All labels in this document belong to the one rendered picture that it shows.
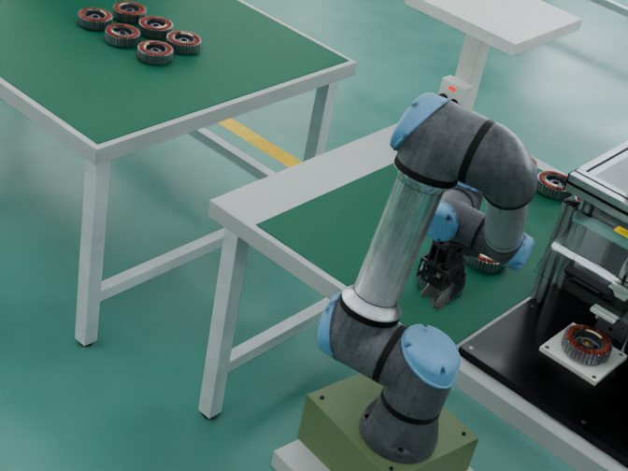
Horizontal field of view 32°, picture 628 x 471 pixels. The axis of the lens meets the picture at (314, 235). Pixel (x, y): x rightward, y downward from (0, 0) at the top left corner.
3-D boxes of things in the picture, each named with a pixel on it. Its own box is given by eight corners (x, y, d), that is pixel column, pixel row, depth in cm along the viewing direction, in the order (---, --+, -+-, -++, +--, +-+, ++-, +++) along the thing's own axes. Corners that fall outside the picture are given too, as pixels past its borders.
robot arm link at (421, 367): (428, 430, 200) (452, 376, 193) (364, 393, 204) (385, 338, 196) (452, 396, 210) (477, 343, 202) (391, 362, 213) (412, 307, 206)
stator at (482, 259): (464, 244, 290) (468, 233, 288) (506, 254, 289) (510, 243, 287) (462, 267, 280) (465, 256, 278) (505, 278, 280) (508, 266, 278)
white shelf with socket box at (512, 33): (472, 192, 314) (515, 44, 288) (374, 135, 332) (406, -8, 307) (537, 158, 337) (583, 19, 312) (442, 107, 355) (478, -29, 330)
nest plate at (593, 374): (593, 386, 247) (595, 381, 246) (538, 350, 254) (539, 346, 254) (626, 359, 257) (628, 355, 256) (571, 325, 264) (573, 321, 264)
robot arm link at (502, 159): (560, 139, 179) (540, 238, 225) (499, 110, 182) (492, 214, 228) (526, 198, 177) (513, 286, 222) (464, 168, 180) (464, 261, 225)
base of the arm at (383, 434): (396, 475, 203) (412, 436, 198) (343, 421, 211) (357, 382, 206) (450, 448, 213) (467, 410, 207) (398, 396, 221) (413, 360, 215)
